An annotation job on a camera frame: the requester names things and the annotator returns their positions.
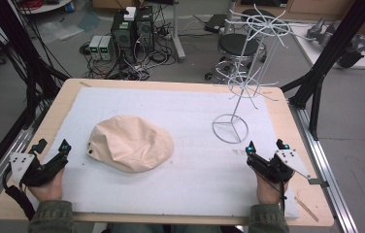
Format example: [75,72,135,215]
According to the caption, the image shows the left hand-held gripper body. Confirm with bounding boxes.
[9,150,69,188]

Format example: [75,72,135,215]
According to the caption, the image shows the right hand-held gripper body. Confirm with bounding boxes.
[257,148,330,189]

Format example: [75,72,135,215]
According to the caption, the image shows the person's left hand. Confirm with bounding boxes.
[27,167,66,203]

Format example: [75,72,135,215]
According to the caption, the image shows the person's right hand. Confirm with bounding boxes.
[254,172,290,206]

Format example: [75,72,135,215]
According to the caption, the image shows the wooden table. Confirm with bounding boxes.
[0,78,335,228]

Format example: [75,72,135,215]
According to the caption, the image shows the thin wooden stick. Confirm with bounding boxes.
[293,195,320,223]

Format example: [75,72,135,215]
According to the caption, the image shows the beige flat cap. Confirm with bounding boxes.
[86,115,175,174]

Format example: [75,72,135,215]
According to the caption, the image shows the white foam mat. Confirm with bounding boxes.
[37,86,302,218]

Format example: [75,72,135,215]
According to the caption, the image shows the white platform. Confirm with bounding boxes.
[289,22,365,70]

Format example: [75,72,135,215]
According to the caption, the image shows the grey power supply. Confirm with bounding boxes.
[98,35,116,62]
[87,34,103,61]

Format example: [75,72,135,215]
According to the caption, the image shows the black round stool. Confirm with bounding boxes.
[204,32,268,83]

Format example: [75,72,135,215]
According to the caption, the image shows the black computer tower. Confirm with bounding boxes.
[134,5,155,55]
[110,10,137,63]

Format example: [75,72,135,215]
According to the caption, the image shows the black flat box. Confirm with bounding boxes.
[203,13,229,34]

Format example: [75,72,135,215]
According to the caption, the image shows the white round table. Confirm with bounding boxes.
[17,0,74,16]

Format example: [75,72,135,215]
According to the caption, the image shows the grey metal stand leg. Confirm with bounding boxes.
[170,0,187,63]

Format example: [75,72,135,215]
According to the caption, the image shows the white box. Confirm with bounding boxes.
[123,6,138,22]

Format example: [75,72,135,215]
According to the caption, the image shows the white wire hat rack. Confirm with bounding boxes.
[212,3,316,146]

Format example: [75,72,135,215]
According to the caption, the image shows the black sleeved gripper cable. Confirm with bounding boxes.
[1,163,37,222]

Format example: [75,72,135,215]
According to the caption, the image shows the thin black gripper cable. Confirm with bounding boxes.
[257,173,286,216]

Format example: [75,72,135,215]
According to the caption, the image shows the black metal frame post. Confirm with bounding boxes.
[280,0,365,142]
[0,0,72,130]

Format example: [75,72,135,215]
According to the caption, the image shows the tangle of floor cables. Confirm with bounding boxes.
[79,18,180,82]

